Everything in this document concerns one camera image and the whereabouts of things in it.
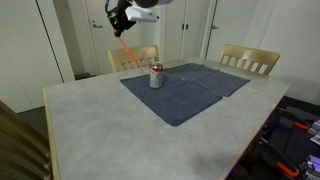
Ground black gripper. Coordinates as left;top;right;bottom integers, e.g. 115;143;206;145
106;0;136;38

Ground red plastic straw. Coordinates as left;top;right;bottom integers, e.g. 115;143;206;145
114;30;141;69

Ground red and silver soda can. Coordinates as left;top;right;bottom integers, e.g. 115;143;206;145
148;61;165;90

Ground light wooden slat-back chair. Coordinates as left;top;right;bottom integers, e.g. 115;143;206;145
218;43;281;76
0;99;54;180
107;44;160;74

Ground white double-door closet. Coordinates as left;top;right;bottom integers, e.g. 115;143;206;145
158;0;209;63

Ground dark blue cloth mat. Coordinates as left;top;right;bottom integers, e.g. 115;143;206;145
164;63;251;98
119;72;224;128

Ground black and orange bar clamp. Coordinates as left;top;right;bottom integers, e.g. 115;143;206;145
277;114;312;133
257;135;301;179

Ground short aluminium profile blocks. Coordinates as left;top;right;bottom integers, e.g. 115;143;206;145
299;154;320;180

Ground white door with lever handle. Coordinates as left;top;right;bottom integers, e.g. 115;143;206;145
203;0;260;63
84;0;141;76

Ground long aluminium profile rail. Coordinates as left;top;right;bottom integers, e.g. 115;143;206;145
307;119;320;146

